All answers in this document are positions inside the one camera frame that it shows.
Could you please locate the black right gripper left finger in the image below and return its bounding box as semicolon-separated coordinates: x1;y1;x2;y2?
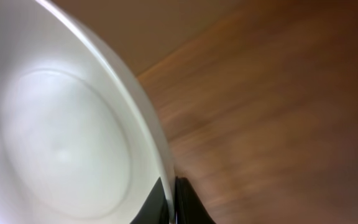
131;179;169;224

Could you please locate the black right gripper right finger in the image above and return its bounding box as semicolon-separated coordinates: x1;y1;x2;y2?
175;177;216;224

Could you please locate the large cream bowl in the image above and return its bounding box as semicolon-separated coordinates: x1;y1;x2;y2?
0;1;175;224

